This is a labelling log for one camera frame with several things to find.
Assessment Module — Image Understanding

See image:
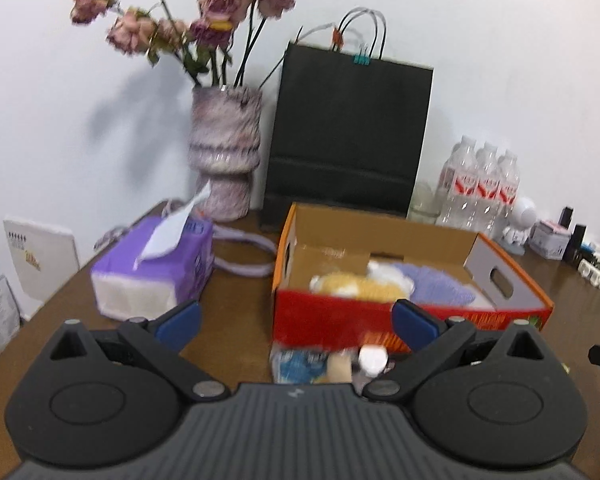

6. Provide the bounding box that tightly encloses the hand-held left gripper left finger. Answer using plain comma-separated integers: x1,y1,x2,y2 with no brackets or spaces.
48,300,231,402

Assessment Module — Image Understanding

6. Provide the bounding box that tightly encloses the black paper bag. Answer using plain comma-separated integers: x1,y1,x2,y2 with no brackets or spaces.
259,7,435,233

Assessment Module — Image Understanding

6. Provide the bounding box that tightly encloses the white plush toy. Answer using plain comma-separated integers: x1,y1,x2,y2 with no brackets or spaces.
367,259,416,291

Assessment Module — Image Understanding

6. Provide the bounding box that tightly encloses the purple strap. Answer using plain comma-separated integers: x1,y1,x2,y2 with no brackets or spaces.
212,225,278,278

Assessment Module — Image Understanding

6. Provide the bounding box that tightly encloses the beige small item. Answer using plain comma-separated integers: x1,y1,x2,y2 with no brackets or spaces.
327,352,356,385

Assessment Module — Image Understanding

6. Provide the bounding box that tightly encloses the dried pink rose bouquet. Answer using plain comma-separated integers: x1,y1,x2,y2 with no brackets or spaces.
69,0,298,88

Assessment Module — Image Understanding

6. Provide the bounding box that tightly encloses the white round cap item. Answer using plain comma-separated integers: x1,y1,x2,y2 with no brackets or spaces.
358,345,388,376

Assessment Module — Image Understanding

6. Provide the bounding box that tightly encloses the blue white snack packet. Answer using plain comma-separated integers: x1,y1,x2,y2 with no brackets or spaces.
271,347,331,385

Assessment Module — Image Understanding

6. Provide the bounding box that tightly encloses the white flat box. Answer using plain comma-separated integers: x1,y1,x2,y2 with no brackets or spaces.
2,217,81,306

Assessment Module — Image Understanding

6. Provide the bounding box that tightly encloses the white astronaut figurine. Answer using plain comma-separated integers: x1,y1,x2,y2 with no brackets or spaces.
502,197,538,253

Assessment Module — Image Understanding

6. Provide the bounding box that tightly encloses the yellow plush toy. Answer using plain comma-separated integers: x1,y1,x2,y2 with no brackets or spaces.
310,272,406,303

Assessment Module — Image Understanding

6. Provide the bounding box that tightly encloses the purple marbled ceramic vase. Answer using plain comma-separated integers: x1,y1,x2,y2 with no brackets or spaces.
187,85,263,222

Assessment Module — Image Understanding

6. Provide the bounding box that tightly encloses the clear water bottle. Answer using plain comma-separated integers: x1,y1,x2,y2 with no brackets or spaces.
467,142,502,233
437,136,478,226
490,150,521,231

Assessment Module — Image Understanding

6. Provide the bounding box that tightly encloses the clear glass jar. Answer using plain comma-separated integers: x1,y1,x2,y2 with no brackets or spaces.
409,180,448,225

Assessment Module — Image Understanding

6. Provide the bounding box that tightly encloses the purple tissue pack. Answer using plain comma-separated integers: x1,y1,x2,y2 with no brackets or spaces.
90,180,216,322

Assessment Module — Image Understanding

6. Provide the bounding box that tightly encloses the orange cardboard box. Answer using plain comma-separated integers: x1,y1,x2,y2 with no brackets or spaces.
271,203,555,353

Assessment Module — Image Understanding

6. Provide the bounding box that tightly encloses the purple knitted cloth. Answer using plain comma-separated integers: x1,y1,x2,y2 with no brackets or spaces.
400,264,476,307

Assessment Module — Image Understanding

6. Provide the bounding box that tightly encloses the small white box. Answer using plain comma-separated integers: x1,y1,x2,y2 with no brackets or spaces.
529,220,572,261

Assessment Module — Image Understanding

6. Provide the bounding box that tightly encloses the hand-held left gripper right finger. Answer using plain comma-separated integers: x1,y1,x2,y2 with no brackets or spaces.
362,299,556,402

